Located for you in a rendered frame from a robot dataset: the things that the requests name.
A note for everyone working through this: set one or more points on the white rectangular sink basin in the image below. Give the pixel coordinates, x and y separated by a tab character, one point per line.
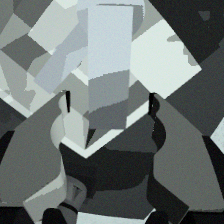
31	31

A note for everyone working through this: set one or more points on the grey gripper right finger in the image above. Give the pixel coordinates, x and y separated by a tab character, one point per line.
186	179

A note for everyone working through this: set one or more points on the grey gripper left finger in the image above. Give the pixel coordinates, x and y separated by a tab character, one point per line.
32	175

